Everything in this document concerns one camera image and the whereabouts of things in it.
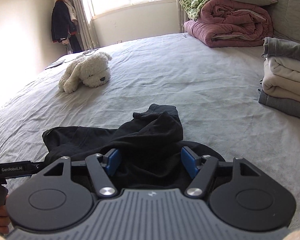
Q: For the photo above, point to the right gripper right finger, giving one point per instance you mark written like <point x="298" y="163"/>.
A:
<point x="201" y="169"/>

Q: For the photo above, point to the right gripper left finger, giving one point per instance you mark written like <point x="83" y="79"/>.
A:
<point x="101" y="168"/>

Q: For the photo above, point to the black garment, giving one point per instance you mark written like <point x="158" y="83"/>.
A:
<point x="149" y="144"/>

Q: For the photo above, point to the person's left hand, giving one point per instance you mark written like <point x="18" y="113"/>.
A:
<point x="4" y="220"/>

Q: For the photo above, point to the grey bed sheet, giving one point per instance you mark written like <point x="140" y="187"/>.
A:
<point x="215" y="91"/>

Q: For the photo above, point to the white plush dog toy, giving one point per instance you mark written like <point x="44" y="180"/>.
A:
<point x="91" y="70"/>

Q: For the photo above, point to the dark flat object on bed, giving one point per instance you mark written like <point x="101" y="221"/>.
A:
<point x="55" y="64"/>

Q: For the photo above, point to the cream folded garment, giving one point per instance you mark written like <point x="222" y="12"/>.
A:
<point x="282" y="78"/>

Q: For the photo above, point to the grey folded top garment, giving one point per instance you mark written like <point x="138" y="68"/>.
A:
<point x="278" y="47"/>

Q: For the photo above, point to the maroon folded quilt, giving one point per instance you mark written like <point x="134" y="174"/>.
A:
<point x="226" y="23"/>

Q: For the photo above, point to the dark jacket hanging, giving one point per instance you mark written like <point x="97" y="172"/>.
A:
<point x="61" y="23"/>

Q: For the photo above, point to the grey dotted curtain left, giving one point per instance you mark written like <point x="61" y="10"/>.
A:
<point x="86" y="33"/>

